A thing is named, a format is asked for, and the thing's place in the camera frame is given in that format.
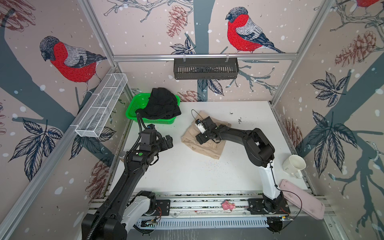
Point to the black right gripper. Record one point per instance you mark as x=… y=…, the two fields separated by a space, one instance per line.
x=201 y=135

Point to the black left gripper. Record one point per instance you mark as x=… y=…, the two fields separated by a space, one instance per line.
x=164 y=145

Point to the beige drawstring shorts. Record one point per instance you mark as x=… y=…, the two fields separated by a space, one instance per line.
x=209 y=148

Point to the black shorts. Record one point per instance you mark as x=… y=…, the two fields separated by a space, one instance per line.
x=162 y=104

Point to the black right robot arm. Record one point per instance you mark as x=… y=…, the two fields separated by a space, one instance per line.
x=259 y=150

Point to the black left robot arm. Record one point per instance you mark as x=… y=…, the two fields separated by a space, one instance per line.
x=120 y=212

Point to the small glass jar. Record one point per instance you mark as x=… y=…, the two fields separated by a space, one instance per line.
x=122 y=155

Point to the green plastic perforated basket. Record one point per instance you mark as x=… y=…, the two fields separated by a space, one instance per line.
x=140 y=101

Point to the black hanging slotted basket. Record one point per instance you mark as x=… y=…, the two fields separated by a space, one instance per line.
x=206 y=68

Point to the pink toy figure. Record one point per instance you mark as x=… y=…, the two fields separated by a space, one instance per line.
x=227 y=206

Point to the white mug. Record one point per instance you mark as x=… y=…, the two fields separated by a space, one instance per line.
x=294 y=165

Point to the pink cloth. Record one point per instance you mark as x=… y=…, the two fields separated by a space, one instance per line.
x=303 y=200

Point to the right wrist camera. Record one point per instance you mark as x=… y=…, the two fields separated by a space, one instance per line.
x=201 y=125

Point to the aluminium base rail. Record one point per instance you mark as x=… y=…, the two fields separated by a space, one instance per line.
x=181 y=212

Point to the white wire mesh shelf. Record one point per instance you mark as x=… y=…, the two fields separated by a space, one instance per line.
x=99 y=112

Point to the horizontal aluminium rail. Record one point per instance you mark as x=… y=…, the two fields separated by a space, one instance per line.
x=165 y=58

